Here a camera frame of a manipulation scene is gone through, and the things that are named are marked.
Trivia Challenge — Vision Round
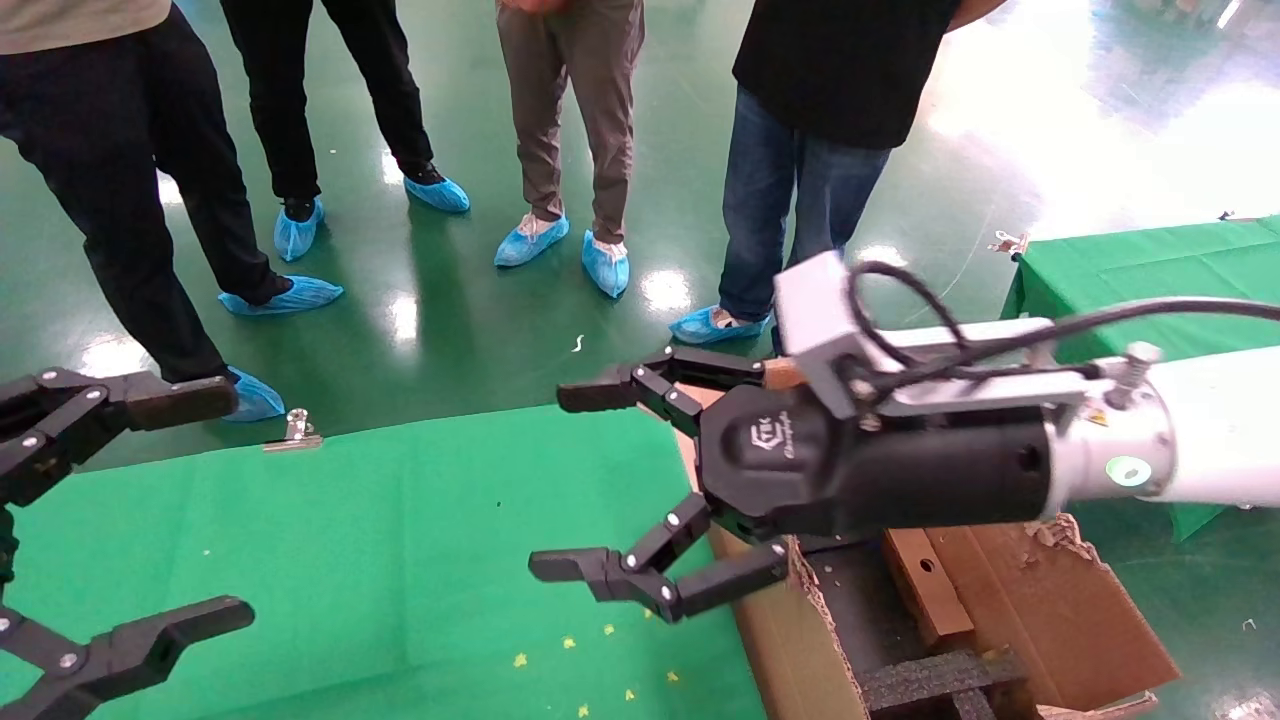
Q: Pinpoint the person in tan shirt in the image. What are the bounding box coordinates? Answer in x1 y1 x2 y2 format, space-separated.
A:
0 0 291 386

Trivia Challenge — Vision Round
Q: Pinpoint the blue shoe cover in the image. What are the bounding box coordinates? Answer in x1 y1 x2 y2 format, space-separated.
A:
403 172 471 214
668 305 771 346
582 230 631 299
218 277 345 319
274 197 326 263
494 213 571 269
220 367 286 423

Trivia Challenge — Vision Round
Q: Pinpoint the grey metal camera bracket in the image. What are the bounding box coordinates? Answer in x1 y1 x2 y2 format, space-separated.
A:
870 318 1151 421

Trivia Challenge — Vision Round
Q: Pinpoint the person in brown trousers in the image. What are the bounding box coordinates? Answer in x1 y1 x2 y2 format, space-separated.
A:
497 0 646 246

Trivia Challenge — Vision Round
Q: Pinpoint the person in blue jeans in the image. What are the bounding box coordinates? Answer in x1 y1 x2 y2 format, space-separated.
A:
718 0 1006 321

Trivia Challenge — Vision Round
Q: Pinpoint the black foam bar insert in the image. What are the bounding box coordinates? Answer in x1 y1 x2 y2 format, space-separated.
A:
858 648 1026 720

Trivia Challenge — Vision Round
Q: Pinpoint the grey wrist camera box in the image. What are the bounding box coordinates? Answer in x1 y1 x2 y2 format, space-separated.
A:
773 250 881 419

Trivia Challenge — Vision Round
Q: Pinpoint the black foam bottom sheet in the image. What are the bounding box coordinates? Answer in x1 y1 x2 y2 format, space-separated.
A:
800 540 931 671

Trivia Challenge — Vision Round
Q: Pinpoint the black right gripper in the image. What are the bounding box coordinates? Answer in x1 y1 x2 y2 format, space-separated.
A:
528 345 1056 624

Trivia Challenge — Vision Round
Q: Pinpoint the small brown cardboard box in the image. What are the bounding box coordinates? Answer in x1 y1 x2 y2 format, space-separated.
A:
885 528 976 649

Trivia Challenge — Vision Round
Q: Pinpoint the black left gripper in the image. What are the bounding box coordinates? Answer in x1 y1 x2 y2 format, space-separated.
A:
0 370 256 720

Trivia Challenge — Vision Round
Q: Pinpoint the person in slim black trousers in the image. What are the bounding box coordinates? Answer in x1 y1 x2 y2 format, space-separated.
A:
220 0 446 223

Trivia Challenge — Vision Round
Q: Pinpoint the large open cardboard carton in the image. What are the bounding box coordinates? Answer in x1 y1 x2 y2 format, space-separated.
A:
690 358 1181 720

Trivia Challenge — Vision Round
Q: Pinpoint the large green table cloth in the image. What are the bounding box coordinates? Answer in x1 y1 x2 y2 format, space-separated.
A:
0 398 766 720

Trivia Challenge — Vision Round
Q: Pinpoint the black camera cable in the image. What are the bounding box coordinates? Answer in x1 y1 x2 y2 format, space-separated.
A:
848 260 1280 396

